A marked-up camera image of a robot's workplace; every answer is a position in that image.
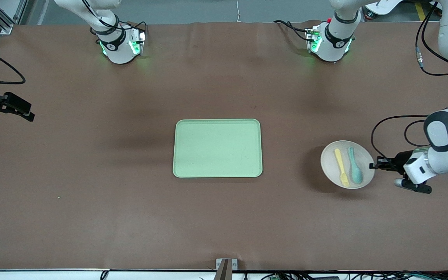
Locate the white curved casing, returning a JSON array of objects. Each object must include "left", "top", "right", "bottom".
[{"left": 365, "top": 0, "right": 404, "bottom": 16}]

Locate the round beige plate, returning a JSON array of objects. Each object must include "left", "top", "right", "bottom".
[{"left": 320, "top": 140, "right": 375, "bottom": 189}]

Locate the base connector box green light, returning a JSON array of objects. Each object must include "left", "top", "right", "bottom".
[
  {"left": 305, "top": 26, "right": 322, "bottom": 54},
  {"left": 128, "top": 30, "right": 147, "bottom": 56}
]

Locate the yellow plastic fork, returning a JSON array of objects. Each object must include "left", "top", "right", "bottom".
[{"left": 334, "top": 148, "right": 350, "bottom": 186}]

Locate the black cable with metal connector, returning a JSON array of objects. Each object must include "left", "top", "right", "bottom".
[{"left": 415, "top": 1, "right": 448, "bottom": 107}]

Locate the grey metal bracket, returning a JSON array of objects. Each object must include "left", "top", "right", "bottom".
[{"left": 215, "top": 258, "right": 238, "bottom": 280}]

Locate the teal plastic spoon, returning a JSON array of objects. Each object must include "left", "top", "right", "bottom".
[{"left": 348, "top": 147, "right": 363, "bottom": 184}]

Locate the light green rectangular tray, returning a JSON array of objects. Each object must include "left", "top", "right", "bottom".
[{"left": 173, "top": 119, "right": 263, "bottom": 179}]

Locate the aluminium frame profile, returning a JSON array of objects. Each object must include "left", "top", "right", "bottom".
[{"left": 0, "top": 0, "right": 28, "bottom": 35}]

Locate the brown table cover sheet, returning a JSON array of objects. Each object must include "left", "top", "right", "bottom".
[{"left": 0, "top": 20, "right": 448, "bottom": 271}]

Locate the black left base cable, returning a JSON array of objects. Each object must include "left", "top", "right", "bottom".
[{"left": 274, "top": 20, "right": 311, "bottom": 42}]

